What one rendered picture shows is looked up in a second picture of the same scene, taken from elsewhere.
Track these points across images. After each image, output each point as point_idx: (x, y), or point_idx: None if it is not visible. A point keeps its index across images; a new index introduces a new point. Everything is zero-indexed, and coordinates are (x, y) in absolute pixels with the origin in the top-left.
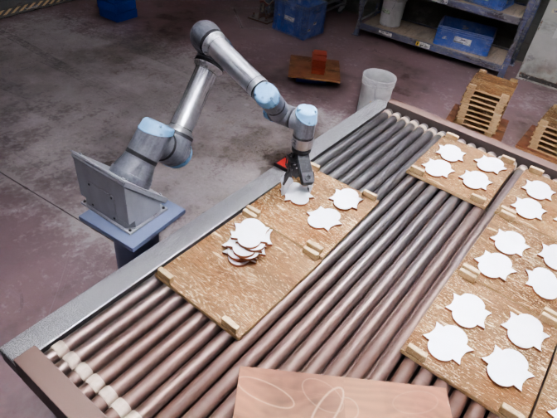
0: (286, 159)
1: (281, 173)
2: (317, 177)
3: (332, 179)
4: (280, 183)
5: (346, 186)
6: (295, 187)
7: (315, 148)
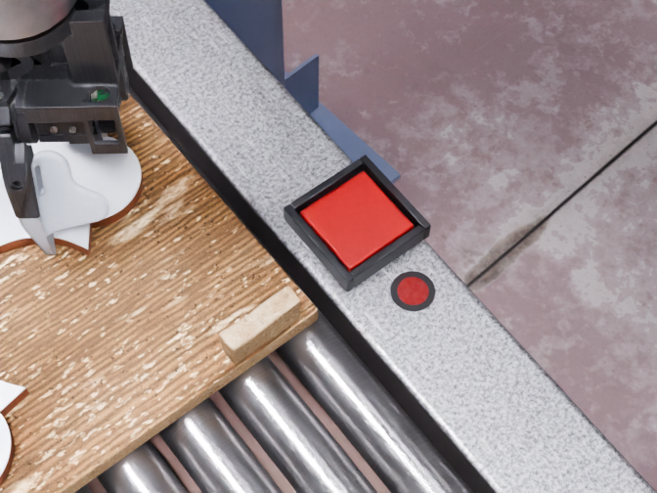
0: (122, 40)
1: (284, 187)
2: (171, 336)
3: (137, 418)
4: (160, 137)
5: (55, 475)
6: (94, 183)
7: (525, 446)
